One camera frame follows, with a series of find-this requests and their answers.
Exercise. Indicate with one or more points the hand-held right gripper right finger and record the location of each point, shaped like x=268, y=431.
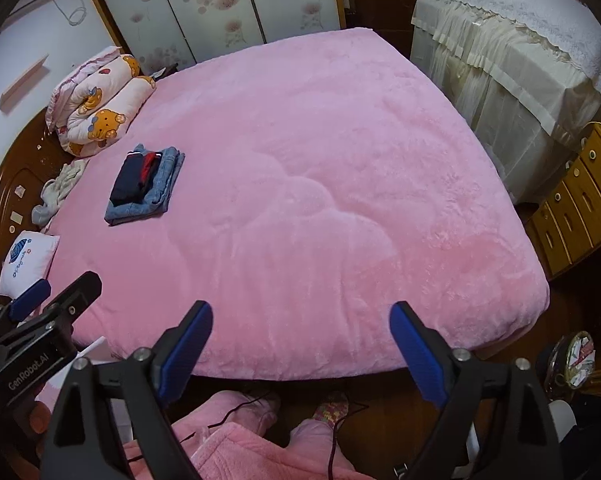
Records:
x=420, y=355

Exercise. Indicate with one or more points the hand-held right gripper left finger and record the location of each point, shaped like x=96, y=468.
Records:
x=185, y=355

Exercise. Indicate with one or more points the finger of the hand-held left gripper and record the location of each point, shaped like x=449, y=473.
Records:
x=75, y=295
x=30, y=297

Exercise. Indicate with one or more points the red and navy jacket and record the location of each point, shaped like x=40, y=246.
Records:
x=130, y=180

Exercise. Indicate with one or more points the white pillow blue print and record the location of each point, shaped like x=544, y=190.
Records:
x=30, y=260

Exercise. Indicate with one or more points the colourful knitted slipper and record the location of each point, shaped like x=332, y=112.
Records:
x=333, y=407

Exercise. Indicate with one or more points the crumpled white cloth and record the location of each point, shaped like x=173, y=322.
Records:
x=60, y=187

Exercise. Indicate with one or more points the person's pink robe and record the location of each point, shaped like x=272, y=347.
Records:
x=240, y=450

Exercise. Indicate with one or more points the brown wooden headboard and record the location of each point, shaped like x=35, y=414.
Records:
x=5, y=190

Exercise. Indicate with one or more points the folded blue jeans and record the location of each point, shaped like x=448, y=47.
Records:
x=166, y=180

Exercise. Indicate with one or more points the round decorated tin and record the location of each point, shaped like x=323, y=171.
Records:
x=575, y=360

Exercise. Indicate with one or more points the bear print quilt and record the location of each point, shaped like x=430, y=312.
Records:
x=105, y=110

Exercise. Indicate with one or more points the pink plush blanket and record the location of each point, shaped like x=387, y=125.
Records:
x=330, y=185

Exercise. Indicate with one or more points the wooden drawer cabinet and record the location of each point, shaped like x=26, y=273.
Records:
x=580, y=200

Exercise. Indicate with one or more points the cream lace covered furniture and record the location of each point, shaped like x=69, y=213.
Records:
x=505, y=60

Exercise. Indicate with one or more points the floral panel wardrobe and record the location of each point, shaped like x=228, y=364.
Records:
x=205, y=0

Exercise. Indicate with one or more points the wooden wall shelf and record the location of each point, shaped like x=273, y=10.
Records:
x=23, y=82

